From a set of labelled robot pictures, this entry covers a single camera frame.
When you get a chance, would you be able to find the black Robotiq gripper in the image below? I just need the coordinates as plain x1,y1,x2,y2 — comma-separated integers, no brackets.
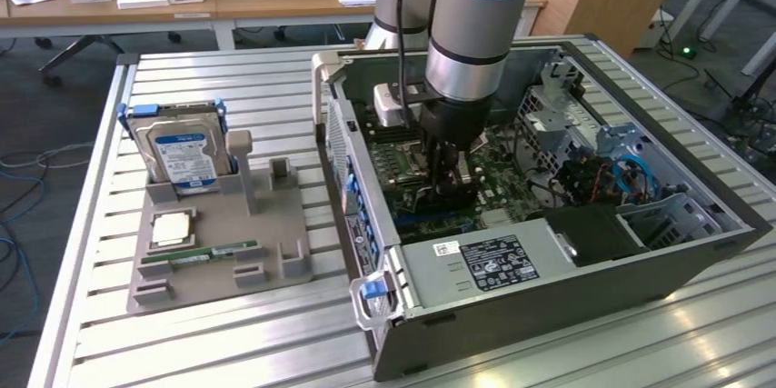
418,95,494,149

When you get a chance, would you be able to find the black graphics card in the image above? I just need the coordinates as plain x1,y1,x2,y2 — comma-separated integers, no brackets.
387,177,479,215

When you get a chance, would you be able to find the CPU socket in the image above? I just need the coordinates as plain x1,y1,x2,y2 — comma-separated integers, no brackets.
404,140,431,172

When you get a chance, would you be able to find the tall metal disk bay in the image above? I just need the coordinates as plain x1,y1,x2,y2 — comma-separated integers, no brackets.
515,59,611,189

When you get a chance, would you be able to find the green motherboard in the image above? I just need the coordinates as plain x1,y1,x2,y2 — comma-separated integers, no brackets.
355,101,547,244

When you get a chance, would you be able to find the blue expansion slot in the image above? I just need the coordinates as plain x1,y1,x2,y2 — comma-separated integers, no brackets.
394,210,438,226

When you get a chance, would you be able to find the silver chipset heatsink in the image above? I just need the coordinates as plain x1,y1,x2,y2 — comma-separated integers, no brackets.
480,210,518,231

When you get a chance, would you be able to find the grey power supply unit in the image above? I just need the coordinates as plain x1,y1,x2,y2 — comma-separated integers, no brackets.
399,218,578,311

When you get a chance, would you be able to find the white electrical box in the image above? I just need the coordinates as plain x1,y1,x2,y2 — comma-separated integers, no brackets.
640,6,676,52

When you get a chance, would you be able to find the blue case latch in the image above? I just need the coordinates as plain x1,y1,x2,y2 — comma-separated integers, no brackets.
358,281,387,302

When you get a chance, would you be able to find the dark grey PC case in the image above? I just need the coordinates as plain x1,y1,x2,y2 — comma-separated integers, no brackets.
308,40,776,383

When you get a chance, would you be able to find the hard disk with blue rails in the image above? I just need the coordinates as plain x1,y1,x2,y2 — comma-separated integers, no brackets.
114,97,230,198

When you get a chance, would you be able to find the green RAM stick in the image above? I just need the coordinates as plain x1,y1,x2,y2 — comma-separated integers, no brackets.
140,238,260,266

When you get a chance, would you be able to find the silver CPU chip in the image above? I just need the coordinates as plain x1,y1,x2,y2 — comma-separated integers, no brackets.
148,213,194,248

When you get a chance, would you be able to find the grey parts rack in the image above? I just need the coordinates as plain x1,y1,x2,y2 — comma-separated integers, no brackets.
124,129,315,316

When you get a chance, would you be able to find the black chair base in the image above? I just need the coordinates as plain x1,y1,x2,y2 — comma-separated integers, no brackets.
34,33,183,88

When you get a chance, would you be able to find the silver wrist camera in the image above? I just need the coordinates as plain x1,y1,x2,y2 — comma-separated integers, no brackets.
371,82,419,129

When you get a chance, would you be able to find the red wire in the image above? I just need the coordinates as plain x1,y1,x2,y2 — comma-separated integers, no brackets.
595,161,614,202

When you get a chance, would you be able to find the blue wire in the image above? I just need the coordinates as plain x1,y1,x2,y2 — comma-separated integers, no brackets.
610,154,663,205

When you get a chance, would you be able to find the blue floor cable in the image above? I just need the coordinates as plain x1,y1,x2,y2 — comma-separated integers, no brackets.
0,169,48,343

